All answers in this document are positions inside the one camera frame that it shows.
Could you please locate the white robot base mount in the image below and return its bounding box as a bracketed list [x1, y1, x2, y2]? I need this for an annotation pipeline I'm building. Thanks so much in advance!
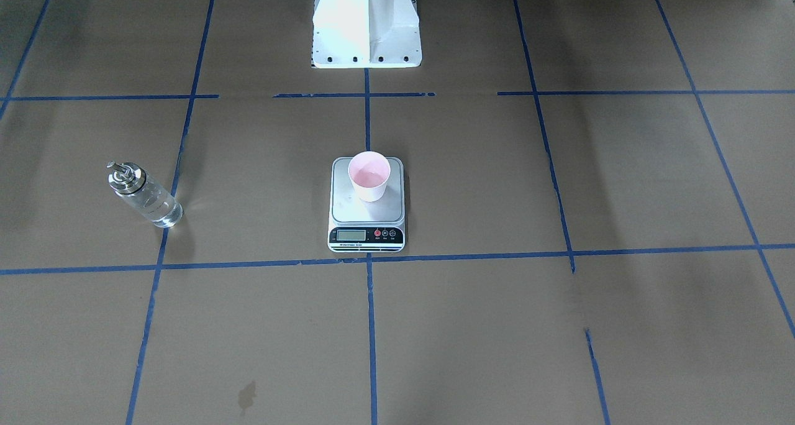
[311, 0, 423, 69]

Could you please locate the white kitchen scale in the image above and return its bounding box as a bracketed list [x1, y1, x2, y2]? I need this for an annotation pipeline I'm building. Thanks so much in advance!
[327, 157, 407, 253]

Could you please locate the pink cup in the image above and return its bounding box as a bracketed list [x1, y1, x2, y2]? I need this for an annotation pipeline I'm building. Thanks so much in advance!
[347, 151, 391, 203]

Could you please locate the clear glass sauce bottle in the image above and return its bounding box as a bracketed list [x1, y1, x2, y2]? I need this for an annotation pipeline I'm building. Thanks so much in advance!
[107, 161, 184, 229]

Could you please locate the brown paper table cover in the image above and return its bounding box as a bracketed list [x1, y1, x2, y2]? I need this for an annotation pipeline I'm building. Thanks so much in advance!
[2, 0, 793, 424]

